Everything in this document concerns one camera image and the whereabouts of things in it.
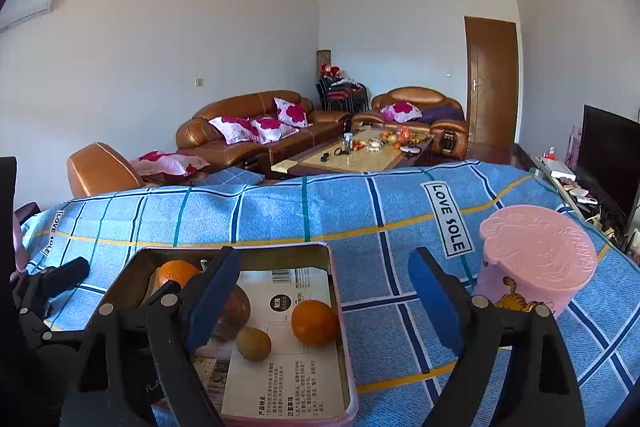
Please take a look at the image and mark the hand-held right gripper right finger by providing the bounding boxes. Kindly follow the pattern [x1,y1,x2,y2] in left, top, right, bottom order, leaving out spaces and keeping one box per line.
[407,247,587,427]

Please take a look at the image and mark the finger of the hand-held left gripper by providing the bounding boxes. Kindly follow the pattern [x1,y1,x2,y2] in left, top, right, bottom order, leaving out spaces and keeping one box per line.
[12,257,91,345]
[0,157,19,288]

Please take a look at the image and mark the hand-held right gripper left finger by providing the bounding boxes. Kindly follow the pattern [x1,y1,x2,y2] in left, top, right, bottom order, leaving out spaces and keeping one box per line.
[59,246,243,427]

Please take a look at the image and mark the reddish-brown round fruit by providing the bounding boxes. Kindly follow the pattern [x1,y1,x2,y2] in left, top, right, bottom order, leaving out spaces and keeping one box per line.
[212,284,252,342]

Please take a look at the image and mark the small orange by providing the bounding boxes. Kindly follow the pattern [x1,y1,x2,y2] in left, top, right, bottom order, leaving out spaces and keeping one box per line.
[155,260,201,295]

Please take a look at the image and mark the brown kiwi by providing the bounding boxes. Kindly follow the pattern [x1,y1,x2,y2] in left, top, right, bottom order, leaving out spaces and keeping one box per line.
[236,327,272,362]

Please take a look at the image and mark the pink tin box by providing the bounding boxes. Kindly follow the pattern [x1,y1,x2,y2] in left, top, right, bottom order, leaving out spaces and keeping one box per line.
[102,243,359,424]

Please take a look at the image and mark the round orange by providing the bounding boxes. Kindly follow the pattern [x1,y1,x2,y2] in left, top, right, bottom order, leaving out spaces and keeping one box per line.
[291,300,341,347]

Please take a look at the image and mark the brown leather armchair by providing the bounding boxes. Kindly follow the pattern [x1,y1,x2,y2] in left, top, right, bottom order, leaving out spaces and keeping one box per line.
[67,142,146,198]
[351,87,469,160]

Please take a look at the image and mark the pink cartoon cup with lid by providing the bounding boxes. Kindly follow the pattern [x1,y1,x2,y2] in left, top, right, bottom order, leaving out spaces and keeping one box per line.
[472,205,598,320]

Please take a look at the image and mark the printed paper liner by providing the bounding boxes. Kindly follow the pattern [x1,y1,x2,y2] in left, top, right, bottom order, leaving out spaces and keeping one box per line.
[192,268,346,420]

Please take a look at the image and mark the blue plaid tablecloth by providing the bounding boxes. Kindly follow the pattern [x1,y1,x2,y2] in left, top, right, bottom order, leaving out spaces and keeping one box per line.
[10,159,640,427]

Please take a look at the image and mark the pink floral pillow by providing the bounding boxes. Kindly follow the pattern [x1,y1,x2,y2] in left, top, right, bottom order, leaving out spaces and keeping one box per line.
[274,97,308,128]
[250,117,299,144]
[381,102,423,122]
[209,116,261,145]
[129,150,211,178]

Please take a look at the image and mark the wooden coffee table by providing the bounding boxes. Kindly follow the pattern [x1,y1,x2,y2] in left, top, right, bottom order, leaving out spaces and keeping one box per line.
[271,128,436,180]

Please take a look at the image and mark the heap of fruit and snacks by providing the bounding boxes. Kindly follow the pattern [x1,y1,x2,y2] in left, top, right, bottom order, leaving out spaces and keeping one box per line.
[380,129,426,150]

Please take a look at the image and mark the dark TV cabinet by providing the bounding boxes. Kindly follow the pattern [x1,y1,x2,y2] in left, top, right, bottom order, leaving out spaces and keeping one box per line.
[512,144,640,258]

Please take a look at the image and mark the white box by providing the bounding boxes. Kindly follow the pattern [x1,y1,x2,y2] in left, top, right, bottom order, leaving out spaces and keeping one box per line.
[542,157,577,182]

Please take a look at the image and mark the purple blanket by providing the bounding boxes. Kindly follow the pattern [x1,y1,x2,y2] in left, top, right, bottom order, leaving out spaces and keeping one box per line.
[420,106,463,124]

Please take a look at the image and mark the brown leather sofa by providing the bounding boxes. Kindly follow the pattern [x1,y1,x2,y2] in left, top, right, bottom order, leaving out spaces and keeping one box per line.
[175,90,351,168]

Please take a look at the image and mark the pink bag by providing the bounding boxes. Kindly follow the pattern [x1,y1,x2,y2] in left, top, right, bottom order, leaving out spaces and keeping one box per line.
[570,124,583,168]

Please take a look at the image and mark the white air conditioner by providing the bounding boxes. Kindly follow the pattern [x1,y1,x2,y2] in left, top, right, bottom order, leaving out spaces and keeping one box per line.
[0,0,56,32]

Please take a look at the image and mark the black television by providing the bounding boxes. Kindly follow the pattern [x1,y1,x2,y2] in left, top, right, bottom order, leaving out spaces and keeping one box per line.
[575,104,640,220]

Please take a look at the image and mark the stacked black chairs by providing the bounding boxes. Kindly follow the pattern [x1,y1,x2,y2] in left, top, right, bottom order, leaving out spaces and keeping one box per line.
[315,76,369,114]

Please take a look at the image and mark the brown wooden door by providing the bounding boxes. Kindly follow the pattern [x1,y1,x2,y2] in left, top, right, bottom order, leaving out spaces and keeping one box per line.
[464,16,518,146]

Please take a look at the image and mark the red plush toy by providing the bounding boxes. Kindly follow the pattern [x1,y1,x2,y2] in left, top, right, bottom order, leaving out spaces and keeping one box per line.
[320,64,351,82]

